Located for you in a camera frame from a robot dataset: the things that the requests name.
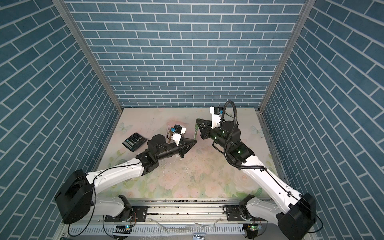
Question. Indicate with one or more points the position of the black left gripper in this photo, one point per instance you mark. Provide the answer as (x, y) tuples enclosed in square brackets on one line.
[(182, 147)]

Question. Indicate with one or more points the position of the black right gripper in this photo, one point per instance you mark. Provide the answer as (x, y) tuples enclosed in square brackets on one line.
[(206, 132)]

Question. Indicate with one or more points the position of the green pen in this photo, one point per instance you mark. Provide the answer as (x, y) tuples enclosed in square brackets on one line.
[(196, 131)]

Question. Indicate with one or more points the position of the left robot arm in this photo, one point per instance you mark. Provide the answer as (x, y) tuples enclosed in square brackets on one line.
[(78, 195)]

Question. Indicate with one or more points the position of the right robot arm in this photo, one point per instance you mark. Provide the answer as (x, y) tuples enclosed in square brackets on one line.
[(293, 212)]

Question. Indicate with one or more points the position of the black calculator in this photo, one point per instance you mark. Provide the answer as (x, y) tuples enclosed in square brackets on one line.
[(134, 142)]

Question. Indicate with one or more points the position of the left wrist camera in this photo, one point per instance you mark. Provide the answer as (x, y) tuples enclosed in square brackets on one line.
[(177, 131)]

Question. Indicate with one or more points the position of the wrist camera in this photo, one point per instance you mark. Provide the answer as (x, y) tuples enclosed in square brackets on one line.
[(177, 131), (216, 113)]

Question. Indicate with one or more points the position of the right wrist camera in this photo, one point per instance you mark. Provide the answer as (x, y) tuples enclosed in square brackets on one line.
[(216, 113)]

